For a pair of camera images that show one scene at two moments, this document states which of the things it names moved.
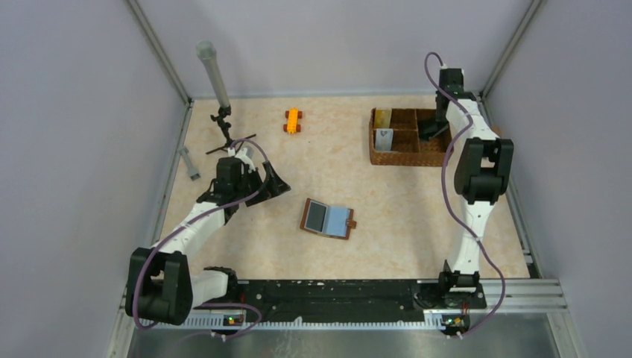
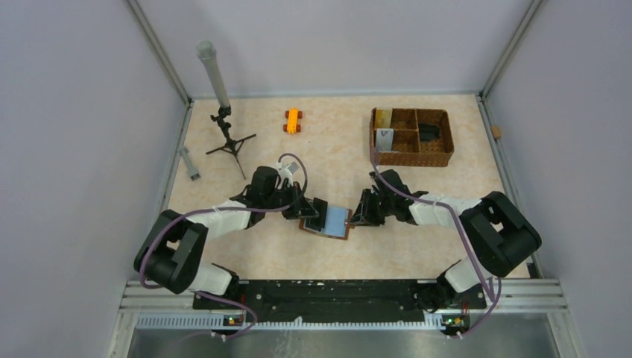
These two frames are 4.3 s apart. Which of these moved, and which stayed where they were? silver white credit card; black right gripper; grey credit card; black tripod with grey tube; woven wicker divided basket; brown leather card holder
Moved: black right gripper; grey credit card
Stayed: silver white credit card; brown leather card holder; woven wicker divided basket; black tripod with grey tube
